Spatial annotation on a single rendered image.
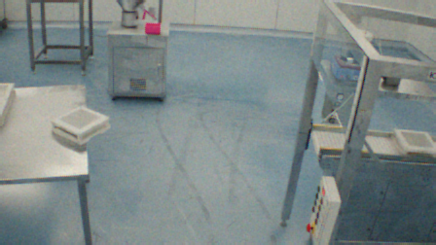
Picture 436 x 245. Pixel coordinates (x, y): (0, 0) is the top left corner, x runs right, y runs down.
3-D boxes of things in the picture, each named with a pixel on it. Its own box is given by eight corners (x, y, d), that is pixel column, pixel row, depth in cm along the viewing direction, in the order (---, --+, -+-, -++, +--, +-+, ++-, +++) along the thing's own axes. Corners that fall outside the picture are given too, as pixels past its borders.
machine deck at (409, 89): (330, 91, 222) (332, 84, 221) (318, 65, 256) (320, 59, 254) (436, 103, 223) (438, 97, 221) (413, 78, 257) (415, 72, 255)
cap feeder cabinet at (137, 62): (107, 101, 458) (106, 33, 422) (114, 81, 507) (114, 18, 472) (165, 103, 466) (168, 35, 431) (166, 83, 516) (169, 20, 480)
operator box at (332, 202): (313, 250, 173) (328, 200, 161) (308, 223, 188) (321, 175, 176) (327, 250, 173) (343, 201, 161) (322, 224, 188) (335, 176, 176)
